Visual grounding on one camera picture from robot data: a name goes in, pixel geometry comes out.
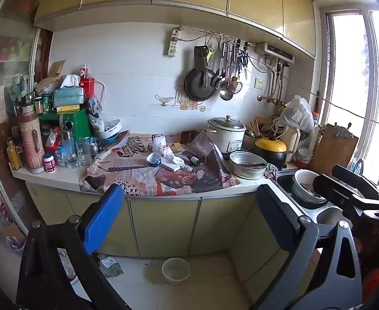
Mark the black ladle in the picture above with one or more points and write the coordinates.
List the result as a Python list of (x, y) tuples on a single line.
[(217, 82)]

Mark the wooden cutting board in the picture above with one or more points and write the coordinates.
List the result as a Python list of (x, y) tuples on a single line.
[(333, 148)]

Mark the red white can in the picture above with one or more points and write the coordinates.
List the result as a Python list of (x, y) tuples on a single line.
[(83, 71)]

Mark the white wall socket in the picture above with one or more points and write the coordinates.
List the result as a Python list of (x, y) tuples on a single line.
[(258, 83)]

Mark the white plastic bag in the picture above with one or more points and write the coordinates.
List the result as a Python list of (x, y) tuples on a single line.
[(297, 113)]

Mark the black scissors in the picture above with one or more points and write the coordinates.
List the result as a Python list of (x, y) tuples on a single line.
[(242, 58)]

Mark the white framed window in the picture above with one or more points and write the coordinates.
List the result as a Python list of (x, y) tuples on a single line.
[(348, 71)]

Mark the white rice cooker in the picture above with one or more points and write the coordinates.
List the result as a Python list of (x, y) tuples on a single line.
[(225, 139)]

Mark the white paper bag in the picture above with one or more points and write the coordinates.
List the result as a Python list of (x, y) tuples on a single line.
[(159, 143)]

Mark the stack of small bowls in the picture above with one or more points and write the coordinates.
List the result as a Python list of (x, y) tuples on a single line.
[(304, 158)]

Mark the clear drinking glass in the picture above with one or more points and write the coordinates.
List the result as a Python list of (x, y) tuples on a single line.
[(83, 155)]

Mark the white wall water heater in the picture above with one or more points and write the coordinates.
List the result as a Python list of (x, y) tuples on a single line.
[(273, 51)]

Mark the metal wall hook rail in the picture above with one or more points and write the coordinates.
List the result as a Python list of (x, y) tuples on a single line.
[(209, 33)]

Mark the printed newspaper sheet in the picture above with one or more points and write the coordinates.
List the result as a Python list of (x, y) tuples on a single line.
[(137, 174)]

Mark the small dark can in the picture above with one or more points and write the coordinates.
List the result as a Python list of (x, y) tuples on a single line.
[(196, 161)]

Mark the red box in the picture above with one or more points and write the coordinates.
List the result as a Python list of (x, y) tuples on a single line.
[(87, 87)]

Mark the black pot yellow lid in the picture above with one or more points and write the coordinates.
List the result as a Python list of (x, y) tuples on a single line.
[(270, 145)]

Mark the clear water bottle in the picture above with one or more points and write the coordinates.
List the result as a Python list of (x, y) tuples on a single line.
[(70, 155)]

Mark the small white blue cup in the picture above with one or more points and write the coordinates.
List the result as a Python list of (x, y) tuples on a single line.
[(153, 160)]

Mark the cream plastic jug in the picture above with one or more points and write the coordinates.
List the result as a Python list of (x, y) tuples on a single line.
[(291, 142)]

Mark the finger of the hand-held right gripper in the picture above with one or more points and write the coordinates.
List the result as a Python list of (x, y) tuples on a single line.
[(335, 192), (354, 178)]

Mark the metal skimmer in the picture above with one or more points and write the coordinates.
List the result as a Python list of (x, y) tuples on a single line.
[(236, 87)]

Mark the grey parcel bag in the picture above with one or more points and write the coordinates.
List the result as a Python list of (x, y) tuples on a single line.
[(112, 264)]

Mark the steel kitchen sink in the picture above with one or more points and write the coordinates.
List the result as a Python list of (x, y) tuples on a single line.
[(325, 214)]

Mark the black frying pan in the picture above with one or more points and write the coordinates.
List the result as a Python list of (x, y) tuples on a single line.
[(196, 87)]

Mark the steel cleaver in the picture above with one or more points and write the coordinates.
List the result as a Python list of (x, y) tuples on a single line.
[(199, 56)]

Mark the utensil holder with chopsticks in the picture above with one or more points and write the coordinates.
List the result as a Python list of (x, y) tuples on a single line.
[(255, 127)]

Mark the brown paper bag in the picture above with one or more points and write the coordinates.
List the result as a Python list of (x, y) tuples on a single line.
[(55, 69)]

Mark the teal tissue pack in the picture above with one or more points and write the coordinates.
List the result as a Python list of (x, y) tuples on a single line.
[(68, 97)]

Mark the patterned dish cloth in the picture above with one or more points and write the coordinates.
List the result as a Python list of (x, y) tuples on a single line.
[(271, 169)]

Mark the pink basin with plastic bag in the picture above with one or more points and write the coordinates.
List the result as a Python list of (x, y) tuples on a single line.
[(67, 266)]

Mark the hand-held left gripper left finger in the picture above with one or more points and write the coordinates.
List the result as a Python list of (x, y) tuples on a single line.
[(104, 219)]

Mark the flat yellow box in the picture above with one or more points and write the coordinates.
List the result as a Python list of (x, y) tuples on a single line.
[(65, 108)]

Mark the white plastic packet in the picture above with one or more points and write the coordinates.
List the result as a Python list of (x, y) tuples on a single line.
[(95, 122)]

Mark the metal ladle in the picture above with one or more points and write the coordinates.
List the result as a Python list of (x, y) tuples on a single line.
[(226, 94)]

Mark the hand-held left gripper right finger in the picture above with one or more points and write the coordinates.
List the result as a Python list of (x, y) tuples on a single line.
[(273, 214)]

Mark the green box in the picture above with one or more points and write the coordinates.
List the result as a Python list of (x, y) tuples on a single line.
[(76, 119)]

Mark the steel basin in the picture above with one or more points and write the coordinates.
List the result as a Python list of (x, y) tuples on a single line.
[(241, 171)]

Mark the yellow bottle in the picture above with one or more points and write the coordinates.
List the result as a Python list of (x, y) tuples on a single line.
[(14, 156)]

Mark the brown cardboard box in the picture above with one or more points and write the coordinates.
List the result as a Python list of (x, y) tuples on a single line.
[(176, 147)]

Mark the white power strip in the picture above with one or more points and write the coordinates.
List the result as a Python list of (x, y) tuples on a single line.
[(173, 43)]

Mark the white bottle red label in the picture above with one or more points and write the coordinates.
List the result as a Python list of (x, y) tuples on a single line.
[(50, 164)]

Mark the pink thermos flask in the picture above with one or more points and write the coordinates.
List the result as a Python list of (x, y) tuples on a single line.
[(31, 145)]

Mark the green peeler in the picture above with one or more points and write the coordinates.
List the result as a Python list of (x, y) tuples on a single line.
[(210, 51)]

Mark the white tissue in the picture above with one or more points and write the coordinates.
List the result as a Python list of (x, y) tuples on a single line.
[(175, 160)]

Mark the glass sliding door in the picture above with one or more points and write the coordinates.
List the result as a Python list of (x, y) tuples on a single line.
[(11, 71)]

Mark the yellow base cabinet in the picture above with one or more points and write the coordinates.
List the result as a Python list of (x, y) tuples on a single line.
[(163, 222), (257, 264)]

